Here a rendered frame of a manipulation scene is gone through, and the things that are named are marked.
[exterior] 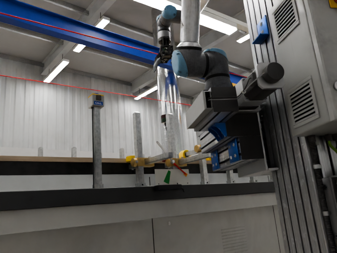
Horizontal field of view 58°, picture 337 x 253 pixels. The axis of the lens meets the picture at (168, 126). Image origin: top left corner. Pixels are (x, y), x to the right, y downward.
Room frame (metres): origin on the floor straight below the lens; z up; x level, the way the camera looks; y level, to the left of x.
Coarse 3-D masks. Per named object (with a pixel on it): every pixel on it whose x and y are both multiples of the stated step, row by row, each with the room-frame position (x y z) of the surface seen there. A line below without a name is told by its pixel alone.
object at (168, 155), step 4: (168, 152) 1.59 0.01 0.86; (172, 152) 1.61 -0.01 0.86; (156, 156) 1.68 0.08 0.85; (160, 156) 1.65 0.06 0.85; (164, 156) 1.62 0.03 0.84; (168, 156) 1.59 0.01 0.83; (172, 156) 1.61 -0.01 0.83; (148, 160) 1.75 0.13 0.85; (152, 160) 1.72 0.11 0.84; (156, 160) 1.68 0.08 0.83; (160, 160) 1.68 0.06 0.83; (148, 164) 1.80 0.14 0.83; (132, 168) 1.92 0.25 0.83
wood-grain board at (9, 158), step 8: (0, 160) 1.53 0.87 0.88; (8, 160) 1.55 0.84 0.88; (16, 160) 1.57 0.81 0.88; (24, 160) 1.59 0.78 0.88; (32, 160) 1.62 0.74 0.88; (40, 160) 1.64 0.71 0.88; (48, 160) 1.67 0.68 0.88; (56, 160) 1.69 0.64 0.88; (64, 160) 1.72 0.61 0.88; (72, 160) 1.75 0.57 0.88; (80, 160) 1.78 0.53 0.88; (88, 160) 1.80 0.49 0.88; (104, 160) 1.86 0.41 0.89; (112, 160) 1.90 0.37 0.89; (120, 160) 1.93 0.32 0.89
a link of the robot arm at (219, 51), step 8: (216, 48) 1.27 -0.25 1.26; (208, 56) 1.26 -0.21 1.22; (216, 56) 1.27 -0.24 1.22; (224, 56) 1.28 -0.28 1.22; (208, 64) 1.26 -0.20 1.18; (216, 64) 1.27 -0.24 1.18; (224, 64) 1.28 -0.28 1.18; (208, 72) 1.28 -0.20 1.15; (216, 72) 1.27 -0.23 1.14; (224, 72) 1.28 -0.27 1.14
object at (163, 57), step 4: (164, 36) 1.55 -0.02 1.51; (168, 36) 1.55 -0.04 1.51; (160, 40) 1.57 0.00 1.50; (164, 40) 1.59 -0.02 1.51; (168, 40) 1.57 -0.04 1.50; (160, 44) 1.62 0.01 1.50; (164, 44) 1.57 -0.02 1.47; (168, 44) 1.57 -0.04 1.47; (160, 48) 1.55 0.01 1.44; (164, 48) 1.56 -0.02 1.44; (168, 48) 1.55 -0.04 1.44; (172, 48) 1.56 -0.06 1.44; (160, 52) 1.56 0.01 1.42; (164, 52) 1.55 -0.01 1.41; (168, 52) 1.55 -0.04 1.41; (172, 52) 1.57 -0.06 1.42; (160, 56) 1.60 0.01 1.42; (164, 56) 1.59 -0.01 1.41; (168, 56) 1.59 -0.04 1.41
